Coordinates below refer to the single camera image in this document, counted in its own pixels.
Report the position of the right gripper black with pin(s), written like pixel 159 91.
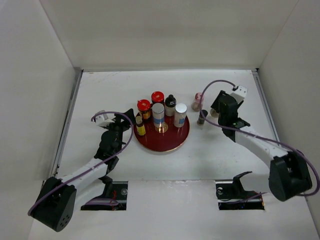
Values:
pixel 215 104

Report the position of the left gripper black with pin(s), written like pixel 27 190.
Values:
pixel 125 124

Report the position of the dark cap brown spice shaker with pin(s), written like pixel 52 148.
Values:
pixel 202 116

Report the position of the small yellow label oil bottle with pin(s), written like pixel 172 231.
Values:
pixel 140 126

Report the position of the tall silver lid spice jar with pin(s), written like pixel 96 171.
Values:
pixel 180 115

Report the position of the red lid chili sauce jar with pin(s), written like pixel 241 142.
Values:
pixel 145 109

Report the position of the black cap white powder bottle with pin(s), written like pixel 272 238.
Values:
pixel 169 105

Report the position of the silver lid jar blue label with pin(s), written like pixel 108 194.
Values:
pixel 158 114

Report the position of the black cap brown spice bottle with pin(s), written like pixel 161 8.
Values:
pixel 213 113

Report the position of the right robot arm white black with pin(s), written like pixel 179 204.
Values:
pixel 288 172

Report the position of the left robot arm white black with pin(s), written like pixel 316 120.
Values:
pixel 60 197

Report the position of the pink cap small bottle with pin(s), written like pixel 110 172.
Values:
pixel 197 104

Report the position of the red round tray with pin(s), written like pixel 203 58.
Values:
pixel 163 141

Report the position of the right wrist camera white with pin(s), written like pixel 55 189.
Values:
pixel 239 93

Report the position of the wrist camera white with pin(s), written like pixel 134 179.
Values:
pixel 101 119
pixel 239 93

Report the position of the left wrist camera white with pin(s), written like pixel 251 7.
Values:
pixel 101 119

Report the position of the aluminium table edge rail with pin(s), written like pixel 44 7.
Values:
pixel 257 80

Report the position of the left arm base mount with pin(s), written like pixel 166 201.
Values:
pixel 113 197

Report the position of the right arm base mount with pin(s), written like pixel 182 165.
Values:
pixel 231 195

